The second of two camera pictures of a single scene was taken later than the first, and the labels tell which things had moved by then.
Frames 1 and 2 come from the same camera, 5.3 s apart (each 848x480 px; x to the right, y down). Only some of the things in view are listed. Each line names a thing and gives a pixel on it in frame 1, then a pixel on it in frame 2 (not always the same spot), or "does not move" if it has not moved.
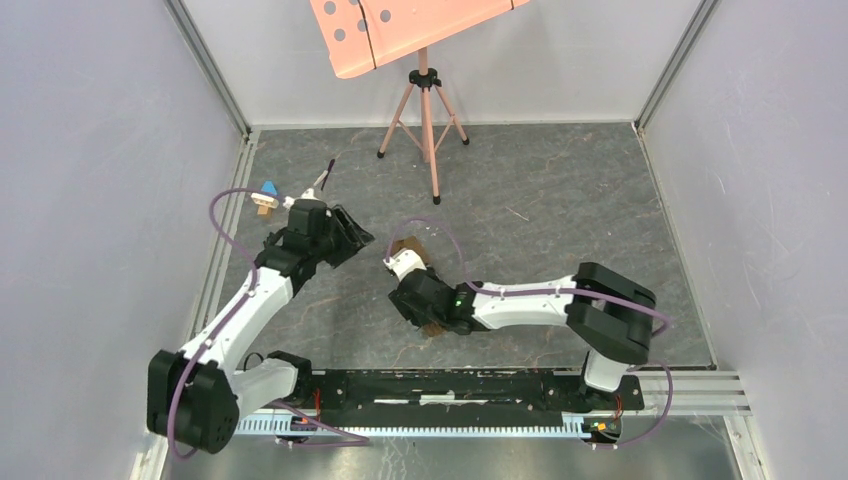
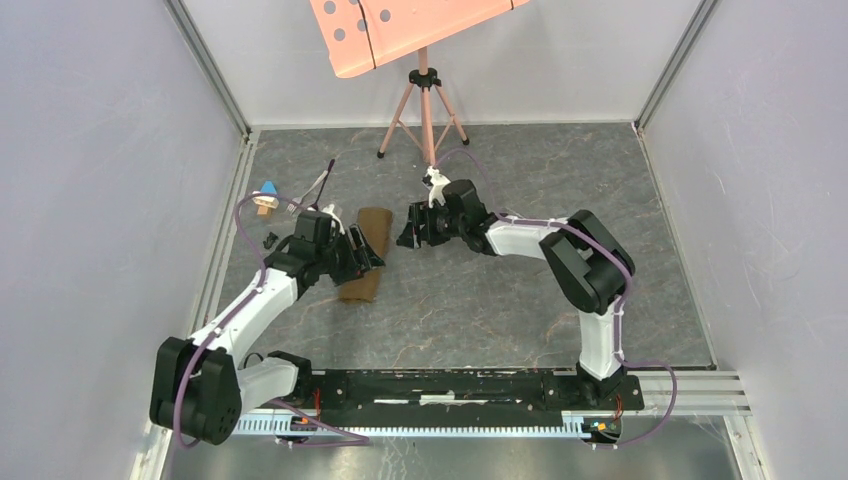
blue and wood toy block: [267, 199] does not move
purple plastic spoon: [328, 172] does not move
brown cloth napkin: [434, 329] to [376, 225]
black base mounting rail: [552, 390] does not move
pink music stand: [360, 36] does not move
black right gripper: [408, 312] to [421, 214]
